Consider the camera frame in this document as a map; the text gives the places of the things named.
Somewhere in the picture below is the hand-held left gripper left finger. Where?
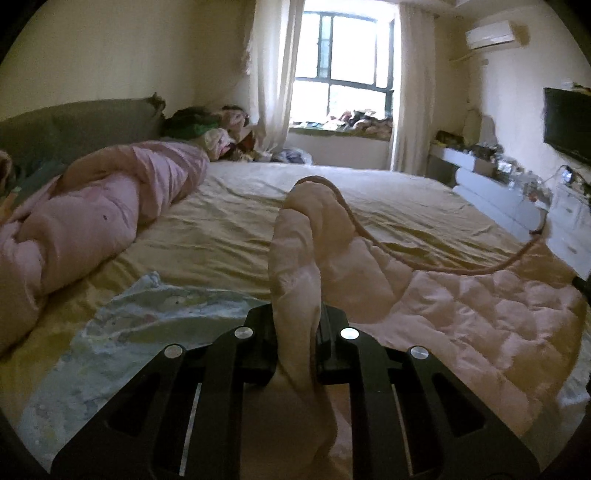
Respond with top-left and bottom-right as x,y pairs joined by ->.
51,304 -> 278,480

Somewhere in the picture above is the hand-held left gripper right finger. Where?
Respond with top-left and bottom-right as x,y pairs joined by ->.
316,306 -> 540,480

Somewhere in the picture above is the pink quilted blanket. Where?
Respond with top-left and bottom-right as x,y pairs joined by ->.
265,176 -> 588,480

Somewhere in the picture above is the pile of clothes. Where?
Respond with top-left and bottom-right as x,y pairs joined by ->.
163,105 -> 254,163

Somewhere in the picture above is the white drawer cabinet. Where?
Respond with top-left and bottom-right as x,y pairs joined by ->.
549,179 -> 591,269

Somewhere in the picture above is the light printed blanket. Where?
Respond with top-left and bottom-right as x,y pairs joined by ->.
18,271 -> 278,446

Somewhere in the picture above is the grey padded bench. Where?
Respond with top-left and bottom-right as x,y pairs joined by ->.
451,167 -> 549,232

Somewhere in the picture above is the bed with yellow sheet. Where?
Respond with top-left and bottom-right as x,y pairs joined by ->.
0,159 -> 591,474

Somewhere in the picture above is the white dresser with clutter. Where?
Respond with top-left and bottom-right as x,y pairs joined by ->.
428,130 -> 551,197

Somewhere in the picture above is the white chair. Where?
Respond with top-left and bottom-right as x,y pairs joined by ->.
463,107 -> 498,145

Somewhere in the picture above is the plastic bag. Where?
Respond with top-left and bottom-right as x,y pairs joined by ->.
276,147 -> 315,165

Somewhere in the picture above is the rolled pink duvet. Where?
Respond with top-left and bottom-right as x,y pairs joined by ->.
0,141 -> 211,357

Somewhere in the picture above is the windowsill clutter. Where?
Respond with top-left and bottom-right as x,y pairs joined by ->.
290,108 -> 394,140

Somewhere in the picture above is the cream curtain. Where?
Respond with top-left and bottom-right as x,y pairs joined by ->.
390,0 -> 438,175
246,0 -> 304,163

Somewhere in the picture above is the white air conditioner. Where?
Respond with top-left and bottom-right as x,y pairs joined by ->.
465,23 -> 530,51

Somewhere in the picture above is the grey padded headboard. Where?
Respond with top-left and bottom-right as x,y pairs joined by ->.
0,98 -> 165,185

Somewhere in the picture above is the dark framed window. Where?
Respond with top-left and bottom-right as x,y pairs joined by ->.
293,11 -> 396,131

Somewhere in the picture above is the black wall television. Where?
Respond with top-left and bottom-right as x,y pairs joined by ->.
543,87 -> 591,165

